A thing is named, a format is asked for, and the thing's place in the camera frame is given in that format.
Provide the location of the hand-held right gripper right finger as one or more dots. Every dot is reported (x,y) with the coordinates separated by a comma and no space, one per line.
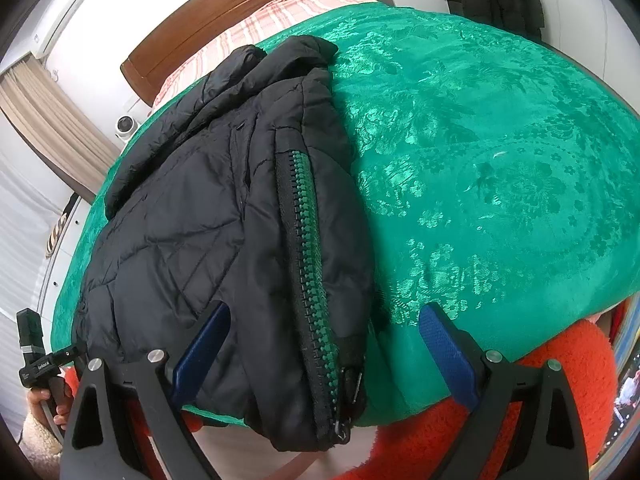
(442,345)

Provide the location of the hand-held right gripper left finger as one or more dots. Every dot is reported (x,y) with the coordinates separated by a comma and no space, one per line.
(200,350)

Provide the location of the black puffer jacket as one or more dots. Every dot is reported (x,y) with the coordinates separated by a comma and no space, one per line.
(200,210)

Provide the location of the person's left forearm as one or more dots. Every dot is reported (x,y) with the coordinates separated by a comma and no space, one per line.
(37,435)

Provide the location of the person's left hand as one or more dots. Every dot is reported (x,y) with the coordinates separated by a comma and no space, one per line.
(61,410)

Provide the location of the white dresser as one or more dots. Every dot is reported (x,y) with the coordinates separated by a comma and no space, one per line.
(62,280)

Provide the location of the person's orange fleece clothing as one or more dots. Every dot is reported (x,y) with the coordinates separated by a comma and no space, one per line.
(475,440)

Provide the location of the striped cloth item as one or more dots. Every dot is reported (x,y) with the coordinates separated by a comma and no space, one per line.
(57,235)

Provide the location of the green patterned blanket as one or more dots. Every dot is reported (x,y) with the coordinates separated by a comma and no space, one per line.
(475,160)

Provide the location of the beige curtain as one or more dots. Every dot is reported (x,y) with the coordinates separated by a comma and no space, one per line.
(50,115)

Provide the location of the wooden headboard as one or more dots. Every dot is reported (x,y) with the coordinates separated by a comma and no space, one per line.
(165,55)

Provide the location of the white air conditioner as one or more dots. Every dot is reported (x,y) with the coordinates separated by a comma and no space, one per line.
(60,22)

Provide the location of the hanging black jacket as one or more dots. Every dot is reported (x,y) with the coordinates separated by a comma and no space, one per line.
(495,5)

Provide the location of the pink plaid bed sheet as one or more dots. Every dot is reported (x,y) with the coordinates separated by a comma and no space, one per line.
(280,15)

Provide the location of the white wardrobe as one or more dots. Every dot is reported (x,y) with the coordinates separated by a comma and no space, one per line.
(575,0)

